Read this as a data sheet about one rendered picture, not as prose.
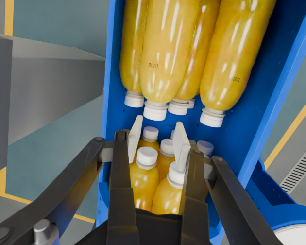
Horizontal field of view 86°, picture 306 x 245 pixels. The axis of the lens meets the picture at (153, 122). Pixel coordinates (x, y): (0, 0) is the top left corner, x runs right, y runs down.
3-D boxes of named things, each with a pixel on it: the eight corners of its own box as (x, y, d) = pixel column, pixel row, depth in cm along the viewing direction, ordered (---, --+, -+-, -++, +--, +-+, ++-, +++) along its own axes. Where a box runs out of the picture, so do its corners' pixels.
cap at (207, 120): (219, 110, 31) (216, 118, 32) (199, 107, 31) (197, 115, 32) (229, 116, 28) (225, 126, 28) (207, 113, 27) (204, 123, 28)
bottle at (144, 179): (150, 244, 35) (166, 173, 29) (117, 243, 34) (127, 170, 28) (148, 215, 42) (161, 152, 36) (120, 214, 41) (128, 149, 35)
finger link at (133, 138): (131, 164, 16) (124, 163, 16) (140, 135, 23) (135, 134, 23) (135, 137, 15) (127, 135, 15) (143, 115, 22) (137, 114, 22)
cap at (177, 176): (187, 173, 30) (190, 165, 29) (191, 188, 26) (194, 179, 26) (166, 169, 30) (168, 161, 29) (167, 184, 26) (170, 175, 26)
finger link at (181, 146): (183, 145, 15) (191, 146, 15) (177, 120, 22) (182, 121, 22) (177, 171, 16) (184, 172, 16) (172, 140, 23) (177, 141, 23)
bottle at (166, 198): (174, 236, 38) (195, 168, 31) (178, 272, 31) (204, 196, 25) (144, 231, 37) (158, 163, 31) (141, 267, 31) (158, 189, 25)
